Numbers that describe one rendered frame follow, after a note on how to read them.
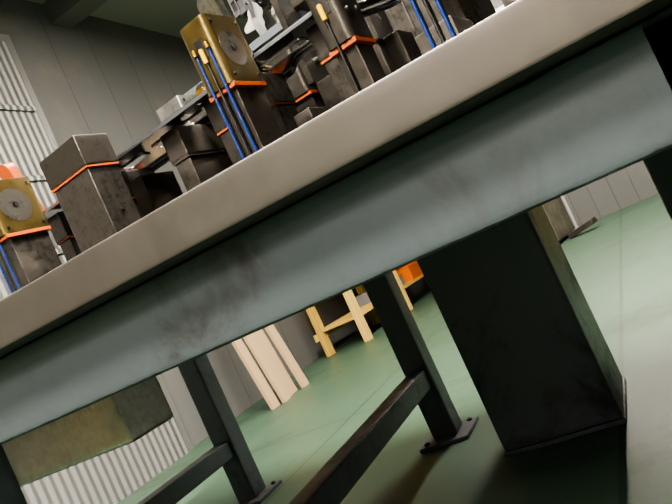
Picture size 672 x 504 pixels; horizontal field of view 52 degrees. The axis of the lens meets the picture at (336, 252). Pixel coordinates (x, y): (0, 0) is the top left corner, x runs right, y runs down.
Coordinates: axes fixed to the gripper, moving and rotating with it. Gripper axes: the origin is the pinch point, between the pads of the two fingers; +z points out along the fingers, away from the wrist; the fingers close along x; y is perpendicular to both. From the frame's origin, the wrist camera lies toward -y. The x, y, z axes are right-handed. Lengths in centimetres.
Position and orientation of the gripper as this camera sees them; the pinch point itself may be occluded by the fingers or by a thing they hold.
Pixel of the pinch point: (277, 33)
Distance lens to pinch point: 172.9
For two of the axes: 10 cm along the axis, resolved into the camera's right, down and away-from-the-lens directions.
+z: 4.2, 9.1, -0.3
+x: -6.3, 2.7, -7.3
